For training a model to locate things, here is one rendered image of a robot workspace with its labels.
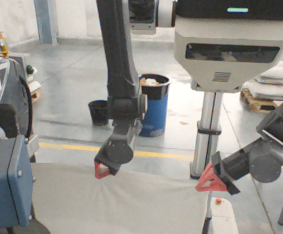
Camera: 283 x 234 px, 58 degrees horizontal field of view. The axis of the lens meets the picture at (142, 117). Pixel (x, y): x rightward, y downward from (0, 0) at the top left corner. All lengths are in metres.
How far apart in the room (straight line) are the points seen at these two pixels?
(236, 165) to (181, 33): 0.46
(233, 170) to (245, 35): 0.45
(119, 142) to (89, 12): 8.55
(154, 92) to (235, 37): 1.96
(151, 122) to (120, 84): 2.43
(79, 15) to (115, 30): 8.67
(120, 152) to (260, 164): 0.28
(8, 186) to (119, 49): 0.29
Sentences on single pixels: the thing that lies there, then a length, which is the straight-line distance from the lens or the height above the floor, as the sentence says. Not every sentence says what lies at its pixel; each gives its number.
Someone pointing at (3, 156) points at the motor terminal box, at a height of 1.30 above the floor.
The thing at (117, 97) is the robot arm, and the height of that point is 1.29.
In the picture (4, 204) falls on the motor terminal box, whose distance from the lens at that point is 0.38.
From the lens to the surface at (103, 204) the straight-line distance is 0.79.
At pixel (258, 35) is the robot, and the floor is 1.39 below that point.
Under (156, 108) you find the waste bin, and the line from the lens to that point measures 2.87.
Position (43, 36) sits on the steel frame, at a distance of 9.46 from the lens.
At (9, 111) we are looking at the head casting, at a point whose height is 1.19.
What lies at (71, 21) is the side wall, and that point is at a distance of 9.25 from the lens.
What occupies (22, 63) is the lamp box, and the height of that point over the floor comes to 1.31.
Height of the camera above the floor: 1.49
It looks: 25 degrees down
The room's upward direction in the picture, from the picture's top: 1 degrees clockwise
